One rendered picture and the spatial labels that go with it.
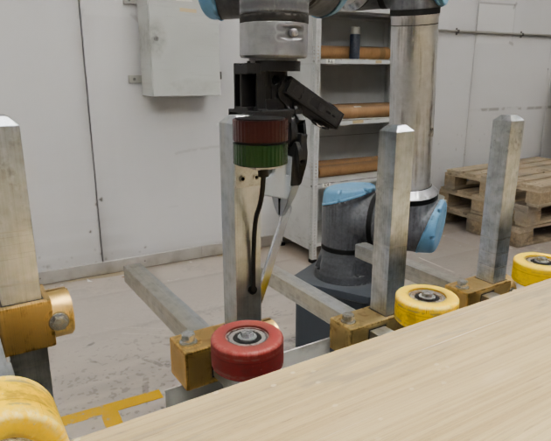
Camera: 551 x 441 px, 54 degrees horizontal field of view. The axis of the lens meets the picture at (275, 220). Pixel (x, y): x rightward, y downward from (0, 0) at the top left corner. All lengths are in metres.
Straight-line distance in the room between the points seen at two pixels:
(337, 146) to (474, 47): 1.49
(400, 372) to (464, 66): 4.23
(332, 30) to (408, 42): 2.51
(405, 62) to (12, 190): 1.01
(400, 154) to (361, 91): 3.24
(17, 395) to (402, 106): 1.14
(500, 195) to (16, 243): 0.73
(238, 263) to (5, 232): 0.25
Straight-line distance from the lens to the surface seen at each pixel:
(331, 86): 3.84
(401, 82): 1.37
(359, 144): 4.02
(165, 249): 3.48
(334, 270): 1.54
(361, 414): 0.50
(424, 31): 1.35
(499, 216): 0.97
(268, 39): 0.70
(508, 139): 0.95
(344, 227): 1.50
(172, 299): 0.82
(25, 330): 0.58
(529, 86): 5.34
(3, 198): 0.55
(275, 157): 0.57
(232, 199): 0.62
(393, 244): 0.79
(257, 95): 0.71
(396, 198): 0.78
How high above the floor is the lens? 1.19
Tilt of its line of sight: 16 degrees down
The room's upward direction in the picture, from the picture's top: straight up
